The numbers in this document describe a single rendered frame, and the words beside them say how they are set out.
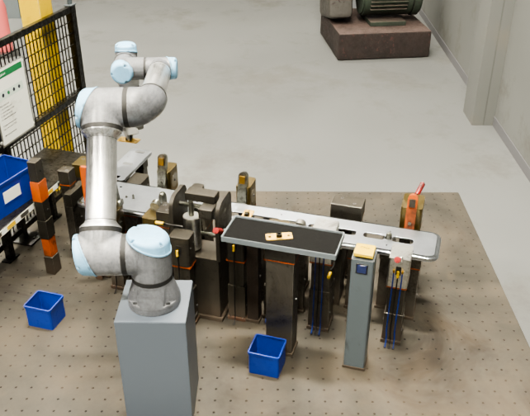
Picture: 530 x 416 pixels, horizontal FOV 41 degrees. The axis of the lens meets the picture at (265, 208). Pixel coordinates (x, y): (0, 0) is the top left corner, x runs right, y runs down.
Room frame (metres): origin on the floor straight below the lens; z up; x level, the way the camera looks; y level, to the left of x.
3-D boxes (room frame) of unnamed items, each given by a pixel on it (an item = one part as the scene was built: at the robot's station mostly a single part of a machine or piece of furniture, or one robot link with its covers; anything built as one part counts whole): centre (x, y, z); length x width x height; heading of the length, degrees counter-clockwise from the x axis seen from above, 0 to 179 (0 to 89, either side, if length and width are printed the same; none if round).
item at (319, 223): (1.99, -0.20, 0.90); 0.13 x 0.08 x 0.41; 163
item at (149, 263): (1.62, 0.33, 1.27); 0.13 x 0.12 x 0.14; 92
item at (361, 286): (1.80, -0.31, 0.92); 0.08 x 0.08 x 0.44; 73
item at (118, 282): (2.22, 0.57, 0.87); 0.10 x 0.07 x 0.35; 163
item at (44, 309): (2.02, 0.80, 0.75); 0.11 x 0.10 x 0.09; 73
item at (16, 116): (2.65, 1.02, 1.30); 0.23 x 0.02 x 0.31; 163
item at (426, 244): (2.26, 0.05, 1.00); 1.38 x 0.22 x 0.02; 73
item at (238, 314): (2.04, 0.10, 0.89); 0.12 x 0.07 x 0.38; 163
